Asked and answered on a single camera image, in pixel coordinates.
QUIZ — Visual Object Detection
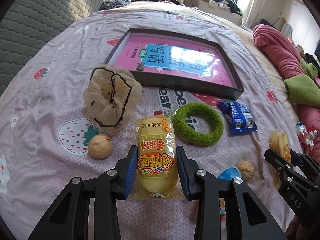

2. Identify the pink strawberry bed sheet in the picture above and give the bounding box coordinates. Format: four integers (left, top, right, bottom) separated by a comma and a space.
1, 5, 301, 239

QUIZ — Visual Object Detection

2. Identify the white curtain right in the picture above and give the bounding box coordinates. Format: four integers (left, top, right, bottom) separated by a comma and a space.
242, 0, 265, 28

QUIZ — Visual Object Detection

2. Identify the pink quilt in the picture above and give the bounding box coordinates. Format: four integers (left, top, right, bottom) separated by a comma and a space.
252, 23, 320, 163

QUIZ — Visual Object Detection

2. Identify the beige sheer scrunchie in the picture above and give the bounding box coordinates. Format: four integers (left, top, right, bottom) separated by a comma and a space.
83, 64, 143, 129

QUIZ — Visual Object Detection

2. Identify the green fuzzy ring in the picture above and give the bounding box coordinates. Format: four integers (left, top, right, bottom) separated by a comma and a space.
172, 102, 225, 147

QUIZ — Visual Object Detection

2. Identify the walnut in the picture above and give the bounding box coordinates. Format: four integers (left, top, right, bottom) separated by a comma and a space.
88, 134, 113, 159
236, 161, 255, 181

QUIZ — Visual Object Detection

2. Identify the blue snack packet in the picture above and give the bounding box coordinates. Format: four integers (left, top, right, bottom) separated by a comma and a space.
218, 101, 258, 134

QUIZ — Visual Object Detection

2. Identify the dark patterned pillow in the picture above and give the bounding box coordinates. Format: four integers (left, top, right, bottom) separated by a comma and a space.
100, 0, 132, 10

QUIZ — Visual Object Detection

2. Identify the yellow cake packet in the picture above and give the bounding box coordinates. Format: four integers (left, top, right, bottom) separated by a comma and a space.
131, 114, 184, 200
268, 130, 291, 163

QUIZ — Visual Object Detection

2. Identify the dark shallow box tray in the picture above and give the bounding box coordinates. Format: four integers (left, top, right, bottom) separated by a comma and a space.
106, 28, 244, 100

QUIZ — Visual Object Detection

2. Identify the red white candy wrapper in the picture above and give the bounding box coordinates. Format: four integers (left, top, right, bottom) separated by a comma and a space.
296, 121, 317, 154

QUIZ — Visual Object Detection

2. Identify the grey quilted headboard cover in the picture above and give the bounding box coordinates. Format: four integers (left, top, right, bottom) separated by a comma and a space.
1, 0, 107, 92

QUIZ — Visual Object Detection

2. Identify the green fleece garment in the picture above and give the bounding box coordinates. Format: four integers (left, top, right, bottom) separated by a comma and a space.
284, 58, 319, 108

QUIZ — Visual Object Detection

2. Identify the person's right hand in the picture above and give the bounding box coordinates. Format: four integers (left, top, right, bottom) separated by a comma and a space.
285, 215, 305, 240

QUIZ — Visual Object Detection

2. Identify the blue red toy egg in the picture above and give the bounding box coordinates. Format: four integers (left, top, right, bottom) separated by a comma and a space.
218, 166, 242, 221

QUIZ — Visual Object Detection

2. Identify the pink and blue book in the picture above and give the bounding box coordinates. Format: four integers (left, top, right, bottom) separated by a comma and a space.
115, 36, 233, 87

